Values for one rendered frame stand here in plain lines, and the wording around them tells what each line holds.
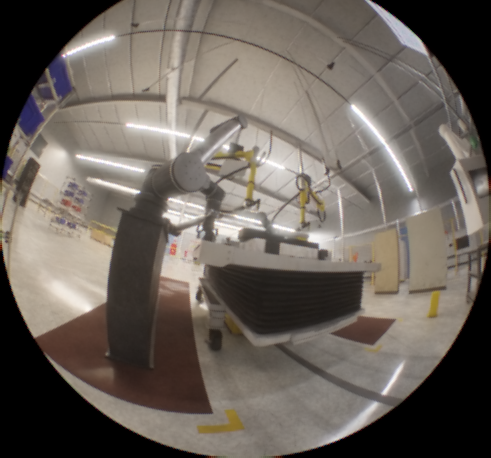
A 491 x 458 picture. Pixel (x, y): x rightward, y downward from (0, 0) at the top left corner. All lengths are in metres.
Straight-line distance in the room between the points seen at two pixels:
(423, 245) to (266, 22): 10.64
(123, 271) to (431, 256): 5.37
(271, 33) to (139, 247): 9.60
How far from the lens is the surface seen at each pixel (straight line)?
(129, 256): 0.85
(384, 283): 5.29
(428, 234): 5.01
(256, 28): 9.64
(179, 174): 0.67
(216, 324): 1.30
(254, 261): 0.65
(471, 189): 2.29
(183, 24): 7.71
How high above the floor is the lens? 0.77
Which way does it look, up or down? 20 degrees up
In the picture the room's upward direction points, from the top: 8 degrees clockwise
